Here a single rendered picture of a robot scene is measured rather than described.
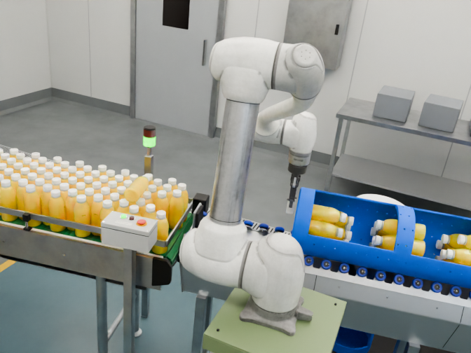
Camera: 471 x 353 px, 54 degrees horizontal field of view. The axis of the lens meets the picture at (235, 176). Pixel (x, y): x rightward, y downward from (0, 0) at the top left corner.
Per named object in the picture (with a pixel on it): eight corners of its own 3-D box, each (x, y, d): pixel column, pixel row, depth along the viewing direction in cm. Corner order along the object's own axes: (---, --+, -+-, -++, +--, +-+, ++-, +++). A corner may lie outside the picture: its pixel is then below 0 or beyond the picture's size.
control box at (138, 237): (148, 253, 183) (148, 231, 179) (101, 243, 186) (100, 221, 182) (157, 240, 192) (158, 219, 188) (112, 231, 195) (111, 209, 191)
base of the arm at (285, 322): (306, 341, 141) (310, 327, 139) (237, 319, 146) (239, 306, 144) (315, 302, 157) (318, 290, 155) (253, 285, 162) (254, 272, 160)
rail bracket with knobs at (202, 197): (203, 220, 230) (205, 202, 226) (189, 218, 231) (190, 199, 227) (208, 211, 239) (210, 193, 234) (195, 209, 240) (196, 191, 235)
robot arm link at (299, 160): (288, 151, 183) (285, 165, 186) (310, 155, 182) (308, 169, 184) (290, 143, 191) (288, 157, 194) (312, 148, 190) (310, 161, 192)
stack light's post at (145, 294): (146, 318, 290) (151, 157, 244) (141, 316, 291) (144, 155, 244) (149, 314, 294) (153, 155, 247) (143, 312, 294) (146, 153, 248)
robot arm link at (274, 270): (296, 319, 141) (308, 261, 131) (237, 305, 144) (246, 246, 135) (302, 286, 155) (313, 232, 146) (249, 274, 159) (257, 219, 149)
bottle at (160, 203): (153, 232, 216) (153, 197, 209) (153, 224, 223) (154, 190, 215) (168, 232, 218) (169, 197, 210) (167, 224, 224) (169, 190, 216)
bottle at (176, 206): (181, 223, 227) (183, 189, 219) (183, 230, 221) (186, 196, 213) (166, 224, 224) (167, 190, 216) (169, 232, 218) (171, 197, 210)
